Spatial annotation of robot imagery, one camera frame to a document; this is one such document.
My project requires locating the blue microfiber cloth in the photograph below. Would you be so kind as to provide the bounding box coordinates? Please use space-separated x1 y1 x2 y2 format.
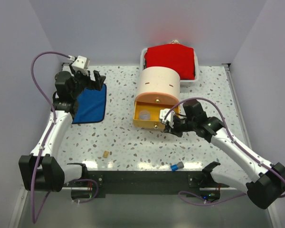
72 84 107 124

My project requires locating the purple cable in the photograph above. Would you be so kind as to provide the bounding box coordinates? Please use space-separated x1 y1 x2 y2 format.
29 51 99 224
165 96 285 205

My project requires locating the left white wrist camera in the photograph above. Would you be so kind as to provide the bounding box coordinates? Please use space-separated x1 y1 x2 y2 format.
71 56 90 75

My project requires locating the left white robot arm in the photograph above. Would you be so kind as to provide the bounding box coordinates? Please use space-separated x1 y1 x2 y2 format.
19 69 106 192

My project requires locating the small tan eraser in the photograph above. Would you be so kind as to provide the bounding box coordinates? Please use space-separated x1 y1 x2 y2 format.
103 151 109 158

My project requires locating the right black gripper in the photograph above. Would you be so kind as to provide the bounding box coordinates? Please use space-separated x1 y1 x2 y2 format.
163 115 196 138

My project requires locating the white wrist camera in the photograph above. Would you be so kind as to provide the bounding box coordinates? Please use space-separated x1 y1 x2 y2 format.
71 56 90 75
159 109 176 127

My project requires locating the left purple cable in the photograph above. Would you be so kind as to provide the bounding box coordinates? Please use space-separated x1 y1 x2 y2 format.
29 51 99 224

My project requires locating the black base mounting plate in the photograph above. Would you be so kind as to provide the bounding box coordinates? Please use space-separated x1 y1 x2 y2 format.
61 170 230 199

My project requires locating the white plastic basket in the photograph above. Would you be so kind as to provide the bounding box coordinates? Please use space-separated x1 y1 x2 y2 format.
139 48 200 87

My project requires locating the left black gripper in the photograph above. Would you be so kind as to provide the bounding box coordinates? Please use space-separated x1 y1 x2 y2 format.
69 64 105 99

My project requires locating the red folded cloth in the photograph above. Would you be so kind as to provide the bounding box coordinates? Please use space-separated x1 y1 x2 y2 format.
144 43 196 80

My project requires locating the beige round drawer organizer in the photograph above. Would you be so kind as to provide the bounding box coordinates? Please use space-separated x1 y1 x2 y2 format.
133 66 180 130

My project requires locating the clear round pin jar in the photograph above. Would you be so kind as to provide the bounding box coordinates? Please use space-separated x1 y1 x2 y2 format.
139 110 151 121

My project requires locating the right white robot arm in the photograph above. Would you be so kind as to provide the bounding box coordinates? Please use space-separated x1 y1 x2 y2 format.
159 97 285 209

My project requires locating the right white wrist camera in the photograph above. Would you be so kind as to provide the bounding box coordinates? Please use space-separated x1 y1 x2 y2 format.
159 109 176 127

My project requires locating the aluminium frame rail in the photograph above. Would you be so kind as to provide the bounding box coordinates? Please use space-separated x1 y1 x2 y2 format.
20 169 273 190

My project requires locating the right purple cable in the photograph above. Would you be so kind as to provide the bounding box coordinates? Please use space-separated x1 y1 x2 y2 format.
165 96 285 205

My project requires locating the blue grey glue stick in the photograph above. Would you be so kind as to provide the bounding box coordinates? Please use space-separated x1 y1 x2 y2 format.
170 161 184 172

